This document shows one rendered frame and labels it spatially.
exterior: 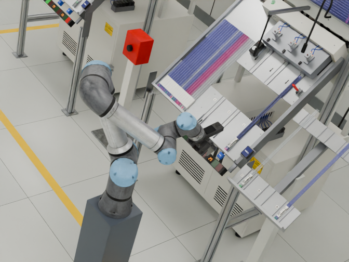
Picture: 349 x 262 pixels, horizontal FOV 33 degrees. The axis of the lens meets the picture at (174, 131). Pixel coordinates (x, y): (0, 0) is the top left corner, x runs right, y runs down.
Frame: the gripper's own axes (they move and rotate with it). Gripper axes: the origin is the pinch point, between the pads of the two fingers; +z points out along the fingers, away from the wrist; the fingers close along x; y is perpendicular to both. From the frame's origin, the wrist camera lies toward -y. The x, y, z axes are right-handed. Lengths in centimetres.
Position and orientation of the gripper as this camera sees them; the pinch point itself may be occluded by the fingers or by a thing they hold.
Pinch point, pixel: (214, 147)
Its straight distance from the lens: 278.5
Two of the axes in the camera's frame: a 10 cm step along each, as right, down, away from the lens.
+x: 6.0, 5.9, -5.5
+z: 3.7, 4.1, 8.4
